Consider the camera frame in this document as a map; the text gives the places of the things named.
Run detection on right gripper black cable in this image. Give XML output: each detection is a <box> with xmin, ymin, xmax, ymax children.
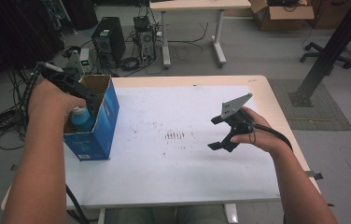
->
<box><xmin>251</xmin><ymin>123</ymin><xmax>294</xmax><ymax>152</ymax></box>

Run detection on black tape strip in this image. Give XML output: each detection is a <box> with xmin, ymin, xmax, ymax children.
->
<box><xmin>303</xmin><ymin>170</ymin><xmax>324</xmax><ymax>181</ymax></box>

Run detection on open brown cardboard box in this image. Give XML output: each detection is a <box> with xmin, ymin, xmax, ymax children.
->
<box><xmin>248</xmin><ymin>0</ymin><xmax>316</xmax><ymax>32</ymax></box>

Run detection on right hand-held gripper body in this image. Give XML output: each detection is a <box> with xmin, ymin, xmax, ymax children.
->
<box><xmin>220</xmin><ymin>92</ymin><xmax>256</xmax><ymax>153</ymax></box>

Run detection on black office chair base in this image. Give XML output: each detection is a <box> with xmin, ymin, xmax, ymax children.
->
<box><xmin>299</xmin><ymin>41</ymin><xmax>351</xmax><ymax>70</ymax></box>

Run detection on grey floor mat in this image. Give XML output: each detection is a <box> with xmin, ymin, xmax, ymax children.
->
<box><xmin>268</xmin><ymin>78</ymin><xmax>351</xmax><ymax>132</ymax></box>

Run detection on coiled black cable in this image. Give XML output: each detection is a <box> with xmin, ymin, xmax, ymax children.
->
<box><xmin>61</xmin><ymin>45</ymin><xmax>82</xmax><ymax>59</ymax></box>
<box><xmin>119</xmin><ymin>56</ymin><xmax>141</xmax><ymax>72</ymax></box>

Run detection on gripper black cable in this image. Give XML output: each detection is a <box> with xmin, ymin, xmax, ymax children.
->
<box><xmin>251</xmin><ymin>123</ymin><xmax>294</xmax><ymax>152</ymax></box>
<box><xmin>21</xmin><ymin>63</ymin><xmax>91</xmax><ymax>224</ymax></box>

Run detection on black computer tower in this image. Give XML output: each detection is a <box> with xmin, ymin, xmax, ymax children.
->
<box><xmin>91</xmin><ymin>17</ymin><xmax>127</xmax><ymax>68</ymax></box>

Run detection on light wooden table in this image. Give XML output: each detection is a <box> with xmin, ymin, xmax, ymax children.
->
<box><xmin>0</xmin><ymin>74</ymin><xmax>321</xmax><ymax>224</ymax></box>

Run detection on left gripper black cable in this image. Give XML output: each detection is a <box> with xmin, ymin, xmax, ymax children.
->
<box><xmin>21</xmin><ymin>63</ymin><xmax>91</xmax><ymax>224</ymax></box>

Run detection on open computer tower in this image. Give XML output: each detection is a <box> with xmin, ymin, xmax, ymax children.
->
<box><xmin>133</xmin><ymin>15</ymin><xmax>158</xmax><ymax>63</ymax></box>

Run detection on bundle of black floor cables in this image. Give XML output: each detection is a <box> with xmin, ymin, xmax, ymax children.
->
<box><xmin>0</xmin><ymin>68</ymin><xmax>41</xmax><ymax>152</ymax></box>

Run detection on blue bottle with white cap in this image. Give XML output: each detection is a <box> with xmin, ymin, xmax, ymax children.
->
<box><xmin>70</xmin><ymin>106</ymin><xmax>97</xmax><ymax>133</ymax></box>

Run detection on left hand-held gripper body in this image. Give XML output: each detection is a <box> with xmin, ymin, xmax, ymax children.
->
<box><xmin>35</xmin><ymin>49</ymin><xmax>86</xmax><ymax>94</ymax></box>

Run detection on closed brown cardboard box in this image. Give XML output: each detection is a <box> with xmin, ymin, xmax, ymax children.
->
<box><xmin>308</xmin><ymin>0</ymin><xmax>351</xmax><ymax>31</ymax></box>

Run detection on blue cardboard box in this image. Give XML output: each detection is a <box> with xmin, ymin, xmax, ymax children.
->
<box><xmin>63</xmin><ymin>74</ymin><xmax>120</xmax><ymax>161</ymax></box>

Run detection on black metal post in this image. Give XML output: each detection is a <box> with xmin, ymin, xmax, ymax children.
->
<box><xmin>288</xmin><ymin>0</ymin><xmax>351</xmax><ymax>108</ymax></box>

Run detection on person's left hand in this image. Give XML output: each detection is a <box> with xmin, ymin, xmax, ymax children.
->
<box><xmin>27</xmin><ymin>78</ymin><xmax>88</xmax><ymax>125</ymax></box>

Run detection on beige table with white legs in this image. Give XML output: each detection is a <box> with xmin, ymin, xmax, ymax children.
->
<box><xmin>148</xmin><ymin>0</ymin><xmax>252</xmax><ymax>69</ymax></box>

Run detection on white table mat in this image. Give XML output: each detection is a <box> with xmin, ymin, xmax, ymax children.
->
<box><xmin>65</xmin><ymin>85</ymin><xmax>282</xmax><ymax>208</ymax></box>

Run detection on person's right hand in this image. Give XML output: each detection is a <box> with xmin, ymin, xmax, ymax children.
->
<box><xmin>230</xmin><ymin>106</ymin><xmax>291</xmax><ymax>155</ymax></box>

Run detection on small white power supply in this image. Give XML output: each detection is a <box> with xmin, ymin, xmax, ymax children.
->
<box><xmin>79</xmin><ymin>48</ymin><xmax>93</xmax><ymax>75</ymax></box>

